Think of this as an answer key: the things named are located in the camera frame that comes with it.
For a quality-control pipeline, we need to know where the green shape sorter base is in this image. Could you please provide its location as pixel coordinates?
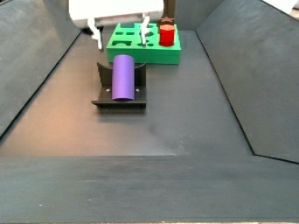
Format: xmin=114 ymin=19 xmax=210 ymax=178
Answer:
xmin=107 ymin=23 xmax=182 ymax=65

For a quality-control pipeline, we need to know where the black curved cradle stand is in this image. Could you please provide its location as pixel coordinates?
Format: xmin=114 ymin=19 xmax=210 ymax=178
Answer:
xmin=93 ymin=63 xmax=147 ymax=109

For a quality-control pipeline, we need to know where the purple cylinder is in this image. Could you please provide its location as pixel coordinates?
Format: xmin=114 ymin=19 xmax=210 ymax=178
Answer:
xmin=113 ymin=54 xmax=135 ymax=100

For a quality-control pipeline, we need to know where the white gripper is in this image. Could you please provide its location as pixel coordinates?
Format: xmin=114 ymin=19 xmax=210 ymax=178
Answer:
xmin=70 ymin=0 xmax=165 ymax=50

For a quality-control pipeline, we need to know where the brown star peg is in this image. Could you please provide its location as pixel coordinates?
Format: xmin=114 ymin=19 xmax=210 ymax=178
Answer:
xmin=158 ymin=17 xmax=175 ymax=25

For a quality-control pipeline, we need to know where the brown tall block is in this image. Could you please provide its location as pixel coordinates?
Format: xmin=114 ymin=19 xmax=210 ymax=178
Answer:
xmin=163 ymin=0 xmax=175 ymax=18

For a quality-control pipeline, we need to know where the red hexagonal prism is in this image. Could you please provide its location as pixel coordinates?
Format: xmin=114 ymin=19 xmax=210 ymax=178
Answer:
xmin=159 ymin=24 xmax=175 ymax=46

